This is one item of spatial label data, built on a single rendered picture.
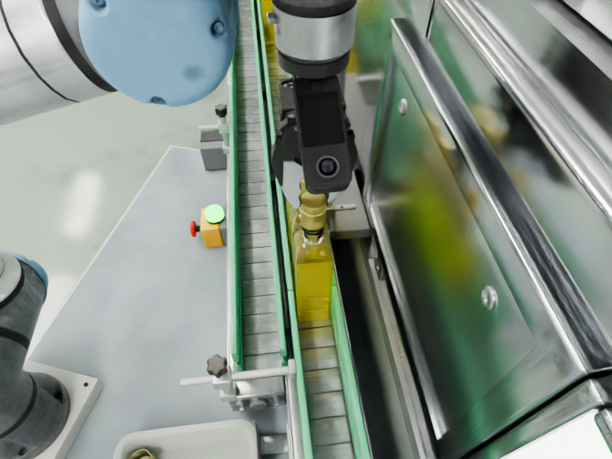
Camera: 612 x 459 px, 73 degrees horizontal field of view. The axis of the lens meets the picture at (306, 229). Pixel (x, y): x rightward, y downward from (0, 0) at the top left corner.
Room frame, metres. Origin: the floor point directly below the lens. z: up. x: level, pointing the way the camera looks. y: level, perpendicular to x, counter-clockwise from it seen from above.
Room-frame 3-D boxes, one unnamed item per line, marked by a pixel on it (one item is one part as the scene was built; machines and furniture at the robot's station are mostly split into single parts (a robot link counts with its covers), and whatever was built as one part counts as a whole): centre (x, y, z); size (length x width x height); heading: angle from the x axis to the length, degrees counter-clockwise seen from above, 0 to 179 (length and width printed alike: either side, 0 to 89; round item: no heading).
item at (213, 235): (0.63, 0.22, 0.79); 0.07 x 0.07 x 0.07; 7
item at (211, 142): (0.91, 0.25, 0.79); 0.08 x 0.08 x 0.08; 7
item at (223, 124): (0.80, 0.22, 0.94); 0.07 x 0.04 x 0.13; 97
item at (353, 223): (1.02, -0.04, 0.84); 0.95 x 0.09 x 0.11; 7
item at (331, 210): (0.55, -0.06, 0.94); 0.07 x 0.04 x 0.13; 97
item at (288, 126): (0.40, -0.01, 1.30); 0.09 x 0.08 x 0.12; 6
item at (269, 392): (0.22, 0.08, 0.85); 0.09 x 0.04 x 0.07; 97
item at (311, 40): (0.39, 0.00, 1.38); 0.08 x 0.08 x 0.05
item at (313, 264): (0.37, -0.01, 0.99); 0.06 x 0.06 x 0.21; 7
